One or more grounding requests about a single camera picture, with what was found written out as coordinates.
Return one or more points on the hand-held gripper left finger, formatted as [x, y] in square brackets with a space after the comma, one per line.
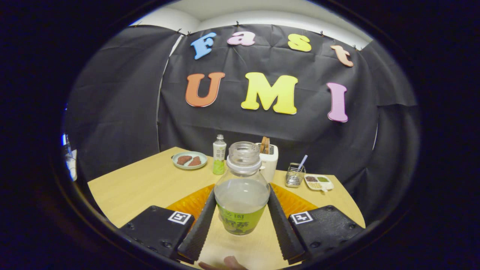
[198, 232]

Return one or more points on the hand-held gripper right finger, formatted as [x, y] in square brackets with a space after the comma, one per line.
[283, 228]

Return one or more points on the green label juice bottle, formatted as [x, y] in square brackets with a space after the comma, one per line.
[242, 195]

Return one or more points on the slim capped green drink bottle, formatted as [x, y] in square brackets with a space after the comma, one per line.
[219, 157]

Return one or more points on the white divided dish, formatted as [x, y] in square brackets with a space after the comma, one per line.
[318, 182]

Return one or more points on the white toaster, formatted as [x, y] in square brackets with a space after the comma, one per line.
[270, 165]

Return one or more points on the wooden table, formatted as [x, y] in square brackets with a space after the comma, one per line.
[150, 187]

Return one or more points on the purple straw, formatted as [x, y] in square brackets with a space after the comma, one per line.
[303, 162]

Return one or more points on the red-brown meat slice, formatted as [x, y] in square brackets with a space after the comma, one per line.
[183, 160]
[195, 162]

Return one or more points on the pale green plate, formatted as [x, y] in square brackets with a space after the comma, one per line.
[176, 163]

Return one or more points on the brown bread slice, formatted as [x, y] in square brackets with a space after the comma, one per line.
[265, 145]

